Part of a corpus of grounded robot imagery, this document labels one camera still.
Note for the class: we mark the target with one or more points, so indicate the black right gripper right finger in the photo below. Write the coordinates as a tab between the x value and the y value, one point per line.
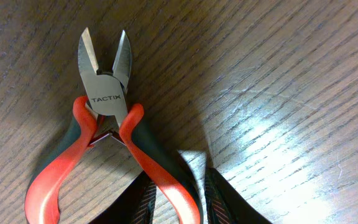
224	204

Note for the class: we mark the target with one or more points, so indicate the red handled pliers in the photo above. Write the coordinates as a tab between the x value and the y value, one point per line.
103	113

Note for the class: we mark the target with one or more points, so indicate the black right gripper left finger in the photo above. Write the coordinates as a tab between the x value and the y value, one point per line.
135	205

